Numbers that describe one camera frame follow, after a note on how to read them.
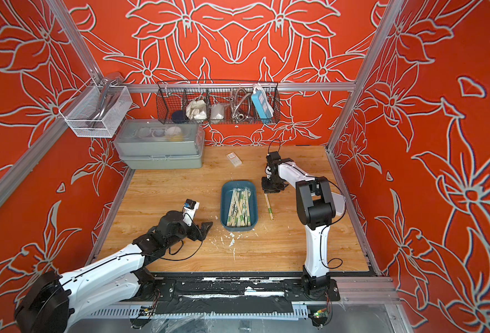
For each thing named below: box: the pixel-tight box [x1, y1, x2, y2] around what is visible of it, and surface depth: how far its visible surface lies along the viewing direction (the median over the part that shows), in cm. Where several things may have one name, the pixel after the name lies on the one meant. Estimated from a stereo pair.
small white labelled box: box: [226, 151, 243, 168], surface depth 116 cm
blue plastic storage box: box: [220, 180, 259, 233], surface depth 95 cm
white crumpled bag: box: [185, 99, 207, 121], surface depth 92 cm
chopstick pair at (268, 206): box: [264, 192, 275, 221], surface depth 97 cm
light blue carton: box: [251, 90, 275, 121], surface depth 89 cm
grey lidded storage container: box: [113, 119, 206, 170], surface depth 103 cm
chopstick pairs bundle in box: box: [226, 187, 252, 227], surface depth 94 cm
